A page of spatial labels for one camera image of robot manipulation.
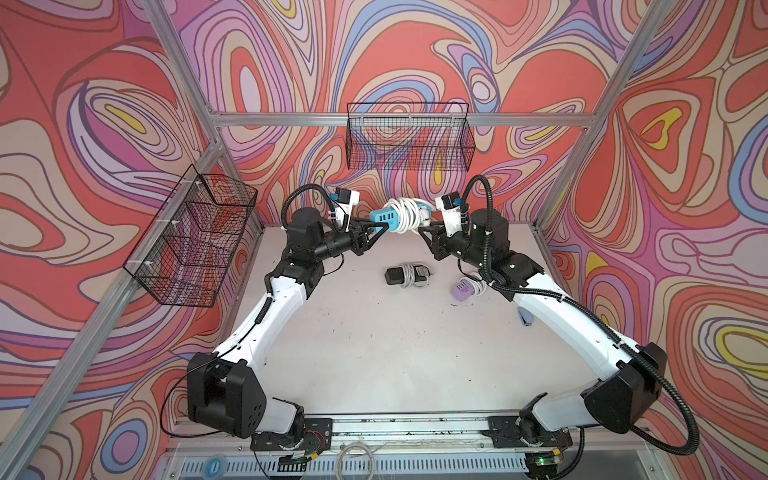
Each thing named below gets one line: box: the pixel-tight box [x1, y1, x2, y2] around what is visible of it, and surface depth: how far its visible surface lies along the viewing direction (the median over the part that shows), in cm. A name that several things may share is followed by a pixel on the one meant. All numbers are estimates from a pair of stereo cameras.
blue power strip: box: [369, 204, 432, 233], surface depth 70 cm
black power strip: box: [384, 264, 433, 288], surface depth 100 cm
